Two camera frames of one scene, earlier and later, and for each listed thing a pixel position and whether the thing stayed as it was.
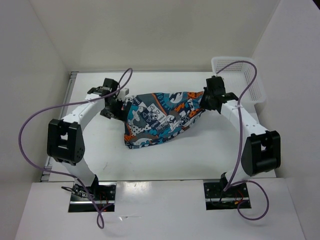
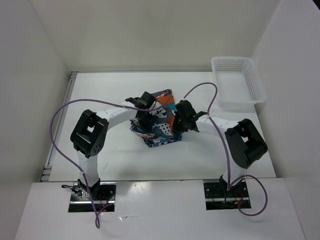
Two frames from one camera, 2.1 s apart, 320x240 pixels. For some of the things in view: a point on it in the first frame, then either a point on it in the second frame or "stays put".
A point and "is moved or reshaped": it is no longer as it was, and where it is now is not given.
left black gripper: [119, 115] → [145, 126]
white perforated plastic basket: [237, 76] stays put
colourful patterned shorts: [149, 117] is moved or reshaped
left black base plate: [104, 193] stays put
